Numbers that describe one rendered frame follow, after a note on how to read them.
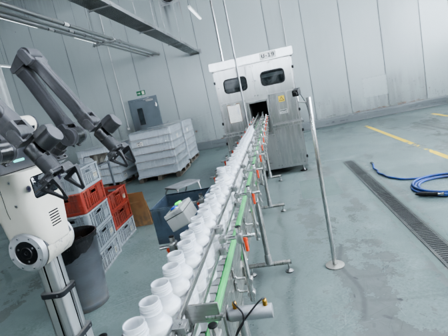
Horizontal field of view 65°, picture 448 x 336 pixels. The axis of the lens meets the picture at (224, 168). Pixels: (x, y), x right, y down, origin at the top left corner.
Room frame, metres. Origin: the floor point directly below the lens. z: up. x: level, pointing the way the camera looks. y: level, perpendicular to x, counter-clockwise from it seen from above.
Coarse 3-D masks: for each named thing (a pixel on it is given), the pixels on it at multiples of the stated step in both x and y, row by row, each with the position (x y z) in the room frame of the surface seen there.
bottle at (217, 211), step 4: (204, 200) 1.14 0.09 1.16; (208, 200) 1.13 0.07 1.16; (212, 200) 1.13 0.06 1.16; (212, 204) 1.13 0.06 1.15; (212, 208) 1.13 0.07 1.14; (216, 208) 1.14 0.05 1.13; (212, 212) 1.12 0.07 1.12; (216, 212) 1.12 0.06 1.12; (220, 212) 1.13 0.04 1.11; (216, 216) 1.12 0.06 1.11; (220, 224) 1.12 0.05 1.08; (224, 228) 1.14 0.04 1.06; (224, 232) 1.13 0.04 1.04; (224, 244) 1.12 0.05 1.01
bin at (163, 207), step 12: (180, 192) 2.26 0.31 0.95; (192, 192) 2.25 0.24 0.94; (204, 192) 2.24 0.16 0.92; (156, 204) 2.08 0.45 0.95; (168, 204) 2.28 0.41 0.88; (156, 216) 1.98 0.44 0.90; (156, 228) 1.98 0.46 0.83; (168, 228) 1.97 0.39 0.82; (168, 240) 1.97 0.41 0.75; (180, 240) 1.96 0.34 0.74
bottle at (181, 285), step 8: (168, 264) 0.70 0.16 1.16; (176, 264) 0.70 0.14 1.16; (168, 272) 0.67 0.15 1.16; (176, 272) 0.67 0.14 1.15; (176, 280) 0.67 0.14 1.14; (184, 280) 0.68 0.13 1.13; (176, 288) 0.66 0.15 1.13; (184, 288) 0.67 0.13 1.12; (184, 296) 0.67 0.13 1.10; (192, 296) 0.68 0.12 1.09; (192, 304) 0.68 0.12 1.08; (200, 328) 0.68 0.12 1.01
